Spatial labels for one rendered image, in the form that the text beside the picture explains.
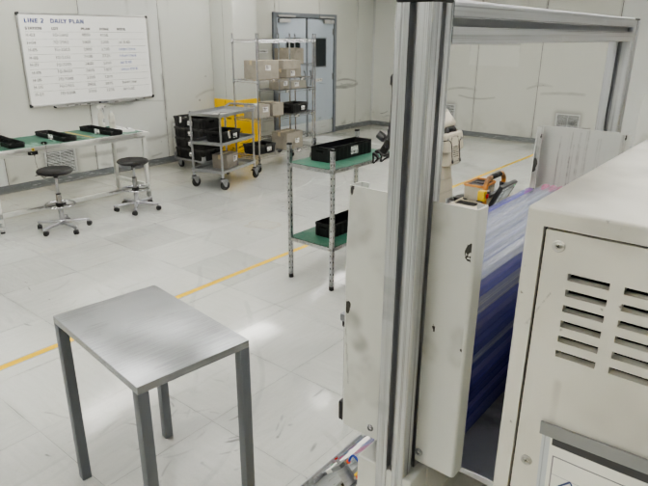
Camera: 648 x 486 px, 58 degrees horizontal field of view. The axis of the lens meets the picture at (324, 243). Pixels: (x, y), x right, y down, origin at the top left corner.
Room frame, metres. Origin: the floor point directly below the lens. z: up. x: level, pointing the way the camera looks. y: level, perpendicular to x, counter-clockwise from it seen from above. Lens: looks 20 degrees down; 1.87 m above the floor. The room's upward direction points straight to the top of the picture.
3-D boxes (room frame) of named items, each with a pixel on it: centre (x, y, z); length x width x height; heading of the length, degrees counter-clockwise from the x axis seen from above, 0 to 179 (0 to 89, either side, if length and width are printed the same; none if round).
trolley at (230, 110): (7.63, 1.31, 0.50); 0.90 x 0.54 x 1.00; 155
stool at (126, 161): (6.32, 2.10, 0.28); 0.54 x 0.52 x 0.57; 74
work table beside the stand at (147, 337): (2.00, 0.68, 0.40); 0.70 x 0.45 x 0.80; 44
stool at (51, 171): (5.57, 2.60, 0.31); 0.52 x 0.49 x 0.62; 141
